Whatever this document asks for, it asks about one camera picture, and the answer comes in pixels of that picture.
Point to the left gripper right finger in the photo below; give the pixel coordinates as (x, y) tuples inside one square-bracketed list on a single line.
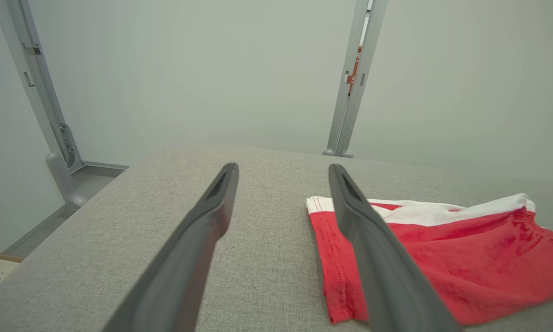
[(382, 267)]

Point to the grey partition post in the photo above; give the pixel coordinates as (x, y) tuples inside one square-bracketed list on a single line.
[(343, 110), (364, 92)]

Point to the red shorts with white stripe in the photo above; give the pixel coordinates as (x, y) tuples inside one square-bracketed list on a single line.
[(479, 263)]

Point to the orange sign strip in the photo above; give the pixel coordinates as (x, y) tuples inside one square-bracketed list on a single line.
[(354, 74)]

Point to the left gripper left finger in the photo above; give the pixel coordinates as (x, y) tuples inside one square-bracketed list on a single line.
[(189, 258)]

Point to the grey metal frame post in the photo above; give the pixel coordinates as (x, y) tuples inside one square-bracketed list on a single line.
[(41, 101)]

